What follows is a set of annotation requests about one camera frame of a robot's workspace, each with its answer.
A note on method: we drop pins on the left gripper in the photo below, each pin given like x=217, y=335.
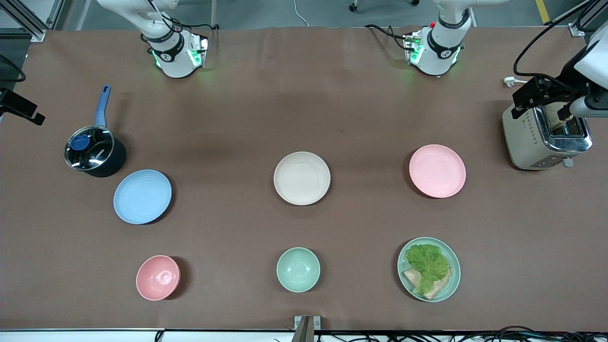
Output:
x=566, y=76

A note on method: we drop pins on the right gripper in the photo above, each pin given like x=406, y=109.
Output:
x=14, y=104

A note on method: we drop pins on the pink plate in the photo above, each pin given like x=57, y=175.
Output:
x=437, y=171

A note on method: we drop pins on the blue plate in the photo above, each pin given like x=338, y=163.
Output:
x=142, y=196

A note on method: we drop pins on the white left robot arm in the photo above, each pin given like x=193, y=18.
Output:
x=441, y=47

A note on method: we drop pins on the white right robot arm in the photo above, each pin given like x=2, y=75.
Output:
x=173, y=52

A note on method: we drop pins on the toast slice in toaster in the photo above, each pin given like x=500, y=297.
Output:
x=555, y=116

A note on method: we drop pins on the silver toaster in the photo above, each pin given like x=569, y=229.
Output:
x=536, y=142

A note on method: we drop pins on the glass lid with blue knob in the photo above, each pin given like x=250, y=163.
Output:
x=89, y=147

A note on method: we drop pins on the green plate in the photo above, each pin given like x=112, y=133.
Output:
x=453, y=280

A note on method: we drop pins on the green lettuce leaf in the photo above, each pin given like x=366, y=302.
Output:
x=427, y=266

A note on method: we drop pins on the pink bowl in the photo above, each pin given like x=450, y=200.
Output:
x=157, y=278

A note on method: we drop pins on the brown bread slice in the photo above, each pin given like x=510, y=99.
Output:
x=437, y=289

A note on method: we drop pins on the beige plate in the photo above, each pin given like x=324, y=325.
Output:
x=302, y=178

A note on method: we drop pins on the green bowl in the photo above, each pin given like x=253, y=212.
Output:
x=298, y=269

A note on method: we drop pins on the aluminium frame profile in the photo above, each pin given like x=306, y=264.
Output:
x=582, y=21
x=26, y=19

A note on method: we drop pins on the metal table edge bracket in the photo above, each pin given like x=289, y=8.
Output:
x=307, y=327

